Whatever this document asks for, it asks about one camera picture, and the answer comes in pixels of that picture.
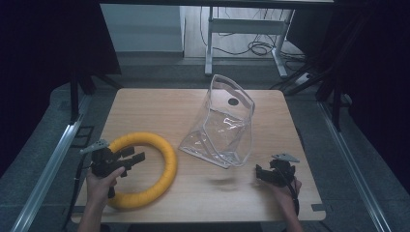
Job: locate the black floor bracket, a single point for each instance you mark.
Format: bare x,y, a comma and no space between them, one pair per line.
83,137

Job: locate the person's left hand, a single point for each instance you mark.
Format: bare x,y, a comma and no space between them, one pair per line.
98,188

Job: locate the aluminium floor rail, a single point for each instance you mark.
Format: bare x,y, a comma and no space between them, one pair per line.
45,174
351,161

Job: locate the black metal stand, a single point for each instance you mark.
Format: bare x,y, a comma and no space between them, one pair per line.
335,96
74,96

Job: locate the clear plastic bag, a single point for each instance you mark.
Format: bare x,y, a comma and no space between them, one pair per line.
222,135

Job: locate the white metal desk frame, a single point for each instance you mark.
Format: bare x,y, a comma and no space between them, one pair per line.
245,26

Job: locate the black curtain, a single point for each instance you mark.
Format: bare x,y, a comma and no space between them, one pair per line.
48,64
380,80

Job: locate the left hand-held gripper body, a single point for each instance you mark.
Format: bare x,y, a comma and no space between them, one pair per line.
102,161

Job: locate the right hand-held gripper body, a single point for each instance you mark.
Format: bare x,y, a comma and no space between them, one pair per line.
283,170

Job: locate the person's right hand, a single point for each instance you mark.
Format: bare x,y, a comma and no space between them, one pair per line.
285,195

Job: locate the white power strip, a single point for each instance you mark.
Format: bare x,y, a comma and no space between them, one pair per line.
303,78

